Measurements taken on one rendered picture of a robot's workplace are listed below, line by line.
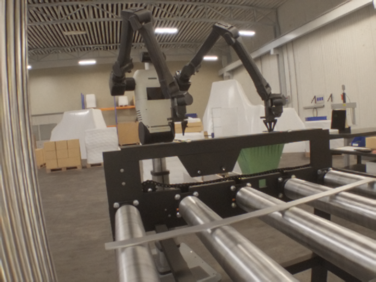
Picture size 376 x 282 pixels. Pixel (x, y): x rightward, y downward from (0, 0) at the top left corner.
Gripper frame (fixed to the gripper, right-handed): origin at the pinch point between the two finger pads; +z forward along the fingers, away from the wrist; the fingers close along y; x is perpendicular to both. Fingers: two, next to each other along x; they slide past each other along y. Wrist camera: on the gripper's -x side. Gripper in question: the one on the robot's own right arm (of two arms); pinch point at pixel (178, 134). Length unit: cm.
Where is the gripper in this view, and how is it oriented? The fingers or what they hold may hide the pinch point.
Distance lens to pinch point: 134.0
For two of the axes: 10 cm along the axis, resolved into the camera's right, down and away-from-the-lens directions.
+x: -2.5, -0.5, 9.7
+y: 9.6, -1.0, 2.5
